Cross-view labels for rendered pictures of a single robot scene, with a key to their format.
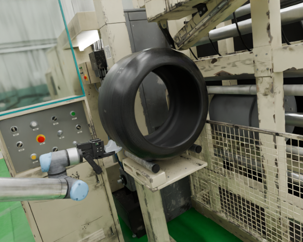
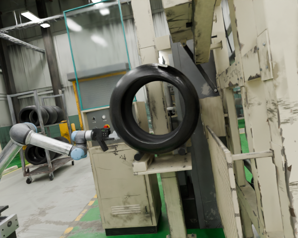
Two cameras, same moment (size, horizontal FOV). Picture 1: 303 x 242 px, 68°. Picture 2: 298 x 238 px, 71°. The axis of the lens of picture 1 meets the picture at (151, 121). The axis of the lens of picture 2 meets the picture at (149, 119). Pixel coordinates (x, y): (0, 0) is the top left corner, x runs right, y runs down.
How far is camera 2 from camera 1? 0.91 m
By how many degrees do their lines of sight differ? 40
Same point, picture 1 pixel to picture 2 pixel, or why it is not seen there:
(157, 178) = (137, 165)
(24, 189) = (45, 142)
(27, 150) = not seen: hidden behind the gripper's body
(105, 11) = (139, 40)
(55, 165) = (77, 138)
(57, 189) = (63, 148)
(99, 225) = (136, 201)
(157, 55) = (141, 70)
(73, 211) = (120, 182)
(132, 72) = (120, 82)
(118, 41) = (147, 60)
